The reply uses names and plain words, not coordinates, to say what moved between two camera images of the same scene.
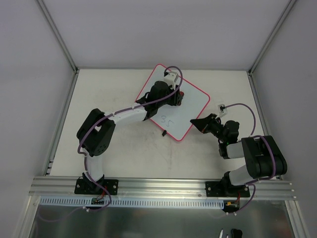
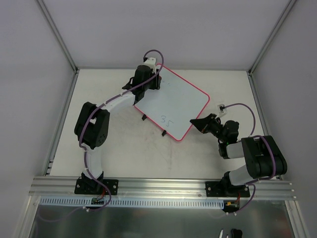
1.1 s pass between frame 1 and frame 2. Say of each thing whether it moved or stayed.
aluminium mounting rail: stayed
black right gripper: stayed
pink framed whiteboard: stayed
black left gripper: moved
